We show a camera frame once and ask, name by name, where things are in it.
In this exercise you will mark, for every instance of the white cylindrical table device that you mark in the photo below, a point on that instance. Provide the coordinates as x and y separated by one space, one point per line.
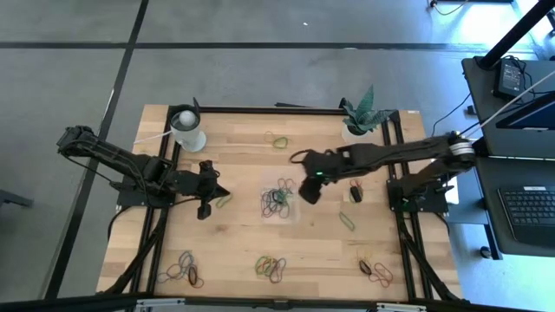
186 134

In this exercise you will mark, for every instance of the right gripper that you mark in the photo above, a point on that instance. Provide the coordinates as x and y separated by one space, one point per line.
331 164

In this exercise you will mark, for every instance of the snake plant in white pot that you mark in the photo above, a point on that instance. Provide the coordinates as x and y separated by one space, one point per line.
364 115

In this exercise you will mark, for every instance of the small black block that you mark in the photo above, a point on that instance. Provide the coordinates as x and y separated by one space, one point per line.
356 195

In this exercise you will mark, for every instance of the black side desk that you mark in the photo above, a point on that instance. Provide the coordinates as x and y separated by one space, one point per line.
481 108

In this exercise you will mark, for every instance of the black caster wheel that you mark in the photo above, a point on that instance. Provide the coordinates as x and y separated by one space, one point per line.
485 252

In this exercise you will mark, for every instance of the white paper sheet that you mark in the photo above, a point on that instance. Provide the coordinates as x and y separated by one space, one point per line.
453 197

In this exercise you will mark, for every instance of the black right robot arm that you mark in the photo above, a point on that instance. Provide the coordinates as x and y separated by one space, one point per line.
412 149

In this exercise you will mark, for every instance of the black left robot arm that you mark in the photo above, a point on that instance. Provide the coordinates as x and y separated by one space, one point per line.
112 156

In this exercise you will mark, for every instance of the black laptop keyboard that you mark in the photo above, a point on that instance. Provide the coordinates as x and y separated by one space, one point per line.
529 212

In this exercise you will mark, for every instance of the silver metal bracket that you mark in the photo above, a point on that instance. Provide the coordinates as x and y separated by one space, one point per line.
160 303
403 307

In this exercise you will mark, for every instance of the black aluminium side frame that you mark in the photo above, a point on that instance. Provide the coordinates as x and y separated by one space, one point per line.
157 255
406 260

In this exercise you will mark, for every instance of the grey chair leg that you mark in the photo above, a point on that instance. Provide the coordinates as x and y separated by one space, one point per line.
13 199

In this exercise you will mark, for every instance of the clear plastic bin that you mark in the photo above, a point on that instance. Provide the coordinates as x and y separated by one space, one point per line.
292 215

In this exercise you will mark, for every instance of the thin white rod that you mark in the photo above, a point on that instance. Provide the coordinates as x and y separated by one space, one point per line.
520 95

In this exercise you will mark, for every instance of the black diagonal pole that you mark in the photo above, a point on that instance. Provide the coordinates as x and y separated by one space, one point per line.
516 32

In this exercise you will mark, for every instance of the black power adapter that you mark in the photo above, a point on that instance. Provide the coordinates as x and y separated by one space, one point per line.
509 78

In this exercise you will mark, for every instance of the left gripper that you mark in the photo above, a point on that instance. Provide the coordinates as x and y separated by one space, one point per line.
188 182

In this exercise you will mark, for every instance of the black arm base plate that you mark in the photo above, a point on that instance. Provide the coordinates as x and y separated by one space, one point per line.
130 200
433 207

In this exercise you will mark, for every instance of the black aluminium frame rail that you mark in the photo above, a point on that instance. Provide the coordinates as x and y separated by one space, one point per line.
260 110

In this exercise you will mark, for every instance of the black wide rubber band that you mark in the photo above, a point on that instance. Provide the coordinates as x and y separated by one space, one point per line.
365 267
274 196
193 275

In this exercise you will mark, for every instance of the small black plug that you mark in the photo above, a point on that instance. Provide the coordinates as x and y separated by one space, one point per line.
472 110

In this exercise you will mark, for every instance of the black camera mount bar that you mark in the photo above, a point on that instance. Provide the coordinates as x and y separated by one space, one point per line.
86 303

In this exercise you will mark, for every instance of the dark monitor screen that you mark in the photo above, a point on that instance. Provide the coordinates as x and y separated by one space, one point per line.
529 117

